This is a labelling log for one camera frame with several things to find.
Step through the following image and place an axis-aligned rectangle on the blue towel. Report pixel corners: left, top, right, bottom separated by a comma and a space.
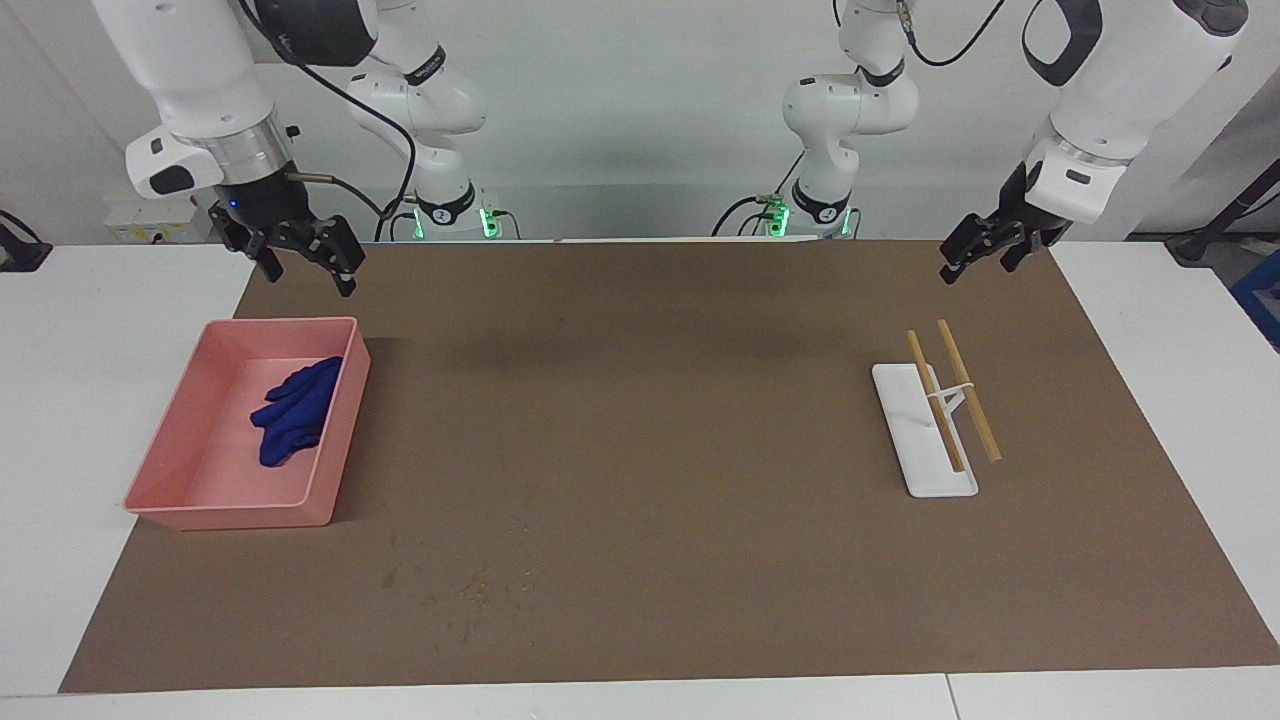
250, 356, 344, 467

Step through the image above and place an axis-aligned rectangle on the wooden rack rod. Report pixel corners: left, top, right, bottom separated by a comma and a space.
907, 330, 967, 473
936, 319, 1003, 463

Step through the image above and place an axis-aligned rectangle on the black stand leg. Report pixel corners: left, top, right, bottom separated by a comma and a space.
1165, 158, 1280, 267

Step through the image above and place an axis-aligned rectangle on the pink plastic bin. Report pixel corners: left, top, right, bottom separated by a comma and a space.
123, 317, 372, 531

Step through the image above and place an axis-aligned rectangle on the blue crate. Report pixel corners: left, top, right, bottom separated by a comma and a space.
1230, 250, 1280, 353

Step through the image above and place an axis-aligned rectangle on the brown table mat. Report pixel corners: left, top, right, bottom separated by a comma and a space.
58, 238, 1280, 694

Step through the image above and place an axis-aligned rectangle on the white wall socket box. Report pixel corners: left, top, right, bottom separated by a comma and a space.
105, 197, 213, 244

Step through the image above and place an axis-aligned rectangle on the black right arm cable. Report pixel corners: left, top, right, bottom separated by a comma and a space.
240, 0, 417, 243

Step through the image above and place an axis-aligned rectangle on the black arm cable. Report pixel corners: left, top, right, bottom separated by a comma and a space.
240, 0, 417, 243
895, 0, 1006, 69

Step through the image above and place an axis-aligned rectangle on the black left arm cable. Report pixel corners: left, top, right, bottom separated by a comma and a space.
895, 0, 1006, 69

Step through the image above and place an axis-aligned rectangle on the black base cable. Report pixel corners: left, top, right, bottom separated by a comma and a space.
712, 150, 807, 238

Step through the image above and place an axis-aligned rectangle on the black clamp with cable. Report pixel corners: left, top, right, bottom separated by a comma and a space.
0, 210, 53, 273

